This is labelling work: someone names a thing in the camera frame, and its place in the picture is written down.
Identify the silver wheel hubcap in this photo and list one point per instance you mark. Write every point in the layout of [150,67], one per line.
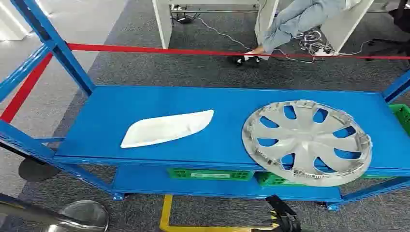
[304,141]

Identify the blue metal shelf rack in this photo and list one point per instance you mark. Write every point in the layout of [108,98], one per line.
[192,102]

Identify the white plastic car part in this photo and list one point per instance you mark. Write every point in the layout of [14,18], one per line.
[160,129]

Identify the green plastic crate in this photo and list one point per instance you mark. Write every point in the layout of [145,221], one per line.
[402,115]
[269,180]
[179,174]

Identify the red barrier tape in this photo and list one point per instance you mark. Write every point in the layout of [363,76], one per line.
[25,91]
[160,50]

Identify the black small device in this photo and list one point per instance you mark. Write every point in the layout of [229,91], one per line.
[185,20]

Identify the white desk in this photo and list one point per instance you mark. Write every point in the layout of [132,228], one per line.
[163,22]

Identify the yellow floor tape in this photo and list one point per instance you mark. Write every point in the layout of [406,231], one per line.
[166,214]

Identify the black robot leg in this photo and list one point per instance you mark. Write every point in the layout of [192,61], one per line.
[285,217]

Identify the white power strip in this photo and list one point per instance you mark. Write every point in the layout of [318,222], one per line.
[325,52]

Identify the person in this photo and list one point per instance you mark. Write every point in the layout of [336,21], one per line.
[298,16]

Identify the black round stand base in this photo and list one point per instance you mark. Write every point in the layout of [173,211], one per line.
[36,171]

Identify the black chair base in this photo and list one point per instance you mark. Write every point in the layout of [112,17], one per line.
[390,44]

